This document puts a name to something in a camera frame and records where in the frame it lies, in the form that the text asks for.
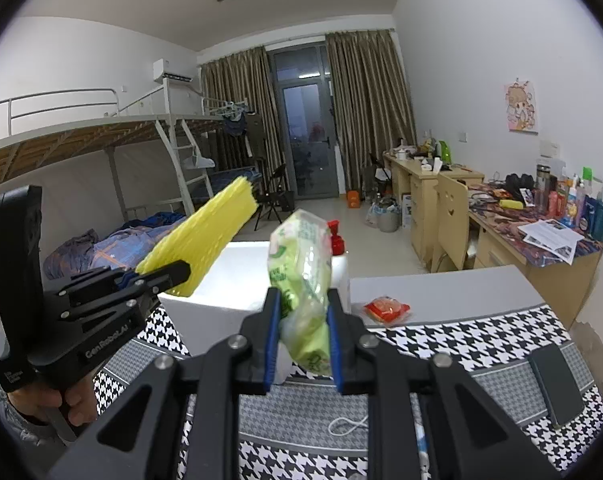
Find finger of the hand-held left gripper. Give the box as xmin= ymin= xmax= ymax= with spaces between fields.
xmin=63 ymin=259 xmax=192 ymax=322
xmin=56 ymin=266 xmax=133 ymax=312

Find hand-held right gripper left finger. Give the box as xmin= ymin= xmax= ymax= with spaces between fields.
xmin=46 ymin=287 xmax=282 ymax=480

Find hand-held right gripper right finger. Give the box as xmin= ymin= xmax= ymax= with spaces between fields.
xmin=326 ymin=287 xmax=562 ymax=480

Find white foam box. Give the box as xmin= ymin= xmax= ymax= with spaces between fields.
xmin=159 ymin=241 xmax=338 ymax=386

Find yellow foam net sleeve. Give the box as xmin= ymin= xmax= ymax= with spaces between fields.
xmin=134 ymin=175 xmax=259 ymax=297

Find green plastic bag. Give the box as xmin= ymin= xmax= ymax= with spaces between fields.
xmin=268 ymin=208 xmax=338 ymax=376

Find person's left hand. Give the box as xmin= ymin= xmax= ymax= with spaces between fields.
xmin=6 ymin=374 xmax=101 ymax=426

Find blue checked quilt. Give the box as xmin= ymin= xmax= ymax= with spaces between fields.
xmin=44 ymin=211 xmax=188 ymax=281

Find red snack packet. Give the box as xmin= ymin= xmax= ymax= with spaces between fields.
xmin=364 ymin=296 xmax=412 ymax=324

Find white pump bottle red top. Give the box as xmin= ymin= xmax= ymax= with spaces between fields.
xmin=326 ymin=220 xmax=352 ymax=313

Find white bed ladder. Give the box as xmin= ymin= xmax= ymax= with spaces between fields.
xmin=156 ymin=115 xmax=217 ymax=217

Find white metal bunk bed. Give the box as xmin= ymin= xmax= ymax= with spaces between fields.
xmin=0 ymin=87 xmax=225 ymax=281

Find blue mattress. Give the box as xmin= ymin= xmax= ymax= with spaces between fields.
xmin=206 ymin=169 xmax=262 ymax=192

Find houndstooth table cloth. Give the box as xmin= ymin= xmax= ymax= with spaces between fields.
xmin=92 ymin=305 xmax=603 ymax=480

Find plastic bags on floor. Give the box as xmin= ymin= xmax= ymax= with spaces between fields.
xmin=365 ymin=197 xmax=403 ymax=234

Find black folding chair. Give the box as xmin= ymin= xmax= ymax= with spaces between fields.
xmin=254 ymin=164 xmax=295 ymax=232

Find wooden desk with drawers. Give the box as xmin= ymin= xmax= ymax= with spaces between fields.
xmin=383 ymin=152 xmax=485 ymax=271

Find wooden chair smiley cutout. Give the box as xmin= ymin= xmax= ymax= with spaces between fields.
xmin=431 ymin=175 xmax=471 ymax=274

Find hanging dark clothes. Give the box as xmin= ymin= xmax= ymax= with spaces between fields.
xmin=222 ymin=107 xmax=262 ymax=162

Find white air conditioner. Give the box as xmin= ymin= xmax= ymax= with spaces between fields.
xmin=153 ymin=58 xmax=192 ymax=82

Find brown curtain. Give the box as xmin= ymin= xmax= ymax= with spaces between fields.
xmin=202 ymin=46 xmax=282 ymax=196
xmin=326 ymin=30 xmax=416 ymax=192

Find glass balcony door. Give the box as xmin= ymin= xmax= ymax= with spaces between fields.
xmin=272 ymin=45 xmax=339 ymax=199

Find cluttered wooden desk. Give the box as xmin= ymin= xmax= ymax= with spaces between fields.
xmin=469 ymin=182 xmax=603 ymax=329

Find black smartphone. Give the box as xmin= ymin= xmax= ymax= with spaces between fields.
xmin=527 ymin=344 xmax=586 ymax=429

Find printed paper sheets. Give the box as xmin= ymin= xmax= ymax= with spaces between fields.
xmin=517 ymin=217 xmax=585 ymax=265

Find row of toiletry bottles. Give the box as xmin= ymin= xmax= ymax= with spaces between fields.
xmin=535 ymin=159 xmax=603 ymax=243

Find cartoon wall poster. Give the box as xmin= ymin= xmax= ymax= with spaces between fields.
xmin=505 ymin=79 xmax=539 ymax=134

